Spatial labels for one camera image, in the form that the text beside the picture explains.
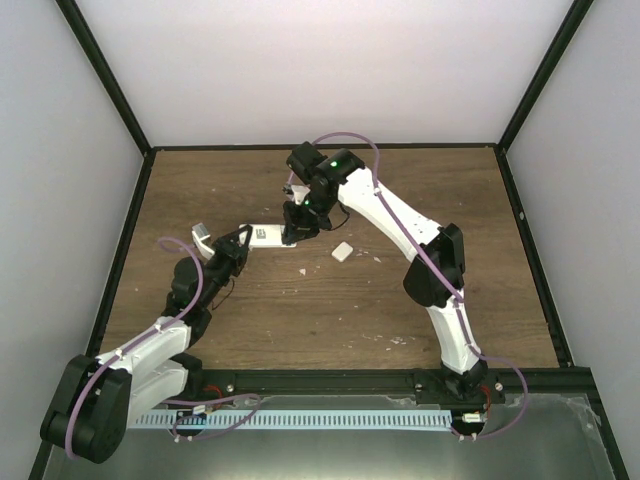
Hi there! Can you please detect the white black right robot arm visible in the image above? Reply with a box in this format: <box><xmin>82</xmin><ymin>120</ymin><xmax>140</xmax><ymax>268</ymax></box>
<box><xmin>282</xmin><ymin>142</ymin><xmax>488</xmax><ymax>403</ymax></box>

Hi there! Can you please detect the white remote control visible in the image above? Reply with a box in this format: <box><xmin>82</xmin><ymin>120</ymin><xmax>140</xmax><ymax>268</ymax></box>
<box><xmin>239</xmin><ymin>224</ymin><xmax>297</xmax><ymax>250</ymax></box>

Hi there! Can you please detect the black right corner frame post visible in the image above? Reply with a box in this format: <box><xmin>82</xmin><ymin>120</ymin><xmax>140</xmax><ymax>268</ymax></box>
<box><xmin>498</xmin><ymin>0</ymin><xmax>594</xmax><ymax>152</ymax></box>

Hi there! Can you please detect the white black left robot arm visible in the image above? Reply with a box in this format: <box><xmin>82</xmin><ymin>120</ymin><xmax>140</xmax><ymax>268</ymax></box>
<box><xmin>40</xmin><ymin>225</ymin><xmax>253</xmax><ymax>464</ymax></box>

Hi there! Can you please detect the black left base frame rail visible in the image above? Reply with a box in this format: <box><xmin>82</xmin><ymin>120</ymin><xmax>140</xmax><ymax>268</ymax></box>
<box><xmin>85</xmin><ymin>148</ymin><xmax>157</xmax><ymax>357</ymax></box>

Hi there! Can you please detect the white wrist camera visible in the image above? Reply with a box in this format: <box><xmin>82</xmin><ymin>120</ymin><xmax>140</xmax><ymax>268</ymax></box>
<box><xmin>283</xmin><ymin>183</ymin><xmax>310</xmax><ymax>205</ymax></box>
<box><xmin>191</xmin><ymin>223</ymin><xmax>215</xmax><ymax>260</ymax></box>

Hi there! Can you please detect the white battery compartment cover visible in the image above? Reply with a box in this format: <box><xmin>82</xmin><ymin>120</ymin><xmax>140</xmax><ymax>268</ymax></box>
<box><xmin>331</xmin><ymin>242</ymin><xmax>354</xmax><ymax>263</ymax></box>

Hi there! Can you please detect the black rear base frame rail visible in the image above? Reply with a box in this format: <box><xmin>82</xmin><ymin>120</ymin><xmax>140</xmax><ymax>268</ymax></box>
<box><xmin>152</xmin><ymin>142</ymin><xmax>498</xmax><ymax>152</ymax></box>

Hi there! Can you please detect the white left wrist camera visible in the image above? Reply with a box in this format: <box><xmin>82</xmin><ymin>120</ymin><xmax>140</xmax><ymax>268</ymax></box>
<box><xmin>191</xmin><ymin>223</ymin><xmax>215</xmax><ymax>260</ymax></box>

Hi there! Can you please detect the black left corner frame post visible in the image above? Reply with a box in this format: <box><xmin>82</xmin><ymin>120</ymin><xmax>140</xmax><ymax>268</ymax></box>
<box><xmin>55</xmin><ymin>0</ymin><xmax>152</xmax><ymax>157</ymax></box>

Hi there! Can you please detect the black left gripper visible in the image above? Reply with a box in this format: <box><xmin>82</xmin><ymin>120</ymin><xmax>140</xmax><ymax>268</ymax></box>
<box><xmin>200</xmin><ymin>226</ymin><xmax>253</xmax><ymax>309</ymax></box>

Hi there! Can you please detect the black corner frame post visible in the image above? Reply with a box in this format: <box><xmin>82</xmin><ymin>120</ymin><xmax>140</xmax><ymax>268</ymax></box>
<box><xmin>55</xmin><ymin>0</ymin><xmax>152</xmax><ymax>157</ymax></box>
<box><xmin>498</xmin><ymin>0</ymin><xmax>594</xmax><ymax>152</ymax></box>

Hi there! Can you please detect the black right base frame rail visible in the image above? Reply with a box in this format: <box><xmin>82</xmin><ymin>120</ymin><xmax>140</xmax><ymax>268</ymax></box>
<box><xmin>494</xmin><ymin>147</ymin><xmax>574</xmax><ymax>368</ymax></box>

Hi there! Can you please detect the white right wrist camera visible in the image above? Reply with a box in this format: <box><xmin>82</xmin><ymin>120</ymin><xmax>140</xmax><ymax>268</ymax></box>
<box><xmin>283</xmin><ymin>183</ymin><xmax>310</xmax><ymax>205</ymax></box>

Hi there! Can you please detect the light blue slotted cable duct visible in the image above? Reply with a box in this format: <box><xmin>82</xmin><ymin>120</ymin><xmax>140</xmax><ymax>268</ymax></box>
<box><xmin>131</xmin><ymin>409</ymin><xmax>452</xmax><ymax>432</ymax></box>

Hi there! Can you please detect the grey metal front plate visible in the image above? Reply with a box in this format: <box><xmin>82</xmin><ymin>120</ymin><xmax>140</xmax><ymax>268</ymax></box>
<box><xmin>45</xmin><ymin>394</ymin><xmax>615</xmax><ymax>479</ymax></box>

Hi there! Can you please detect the black base frame rail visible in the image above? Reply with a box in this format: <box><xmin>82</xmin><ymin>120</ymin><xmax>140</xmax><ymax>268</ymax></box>
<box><xmin>85</xmin><ymin>148</ymin><xmax>157</xmax><ymax>357</ymax></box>
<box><xmin>152</xmin><ymin>142</ymin><xmax>498</xmax><ymax>152</ymax></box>
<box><xmin>494</xmin><ymin>147</ymin><xmax>574</xmax><ymax>368</ymax></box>

